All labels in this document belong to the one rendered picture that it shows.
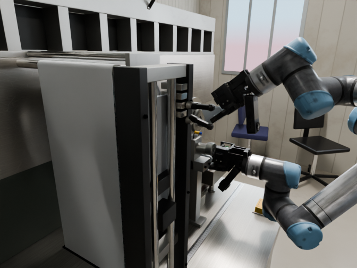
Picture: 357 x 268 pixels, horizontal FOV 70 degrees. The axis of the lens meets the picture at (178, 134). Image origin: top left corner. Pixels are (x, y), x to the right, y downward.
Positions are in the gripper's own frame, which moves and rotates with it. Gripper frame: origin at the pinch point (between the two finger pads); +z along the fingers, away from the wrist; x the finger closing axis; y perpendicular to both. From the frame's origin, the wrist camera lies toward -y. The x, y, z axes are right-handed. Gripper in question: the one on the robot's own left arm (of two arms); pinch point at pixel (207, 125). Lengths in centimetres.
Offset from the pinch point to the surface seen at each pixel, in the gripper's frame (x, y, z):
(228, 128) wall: -305, -12, 136
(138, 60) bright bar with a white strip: 31.8, 16.9, -12.2
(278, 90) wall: -294, -3, 39
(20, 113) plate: 38, 29, 24
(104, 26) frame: 5.3, 47.1, 9.5
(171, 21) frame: -37, 51, 6
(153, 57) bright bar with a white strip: 26.8, 17.4, -12.6
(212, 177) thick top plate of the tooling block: -8.7, -17.3, 15.0
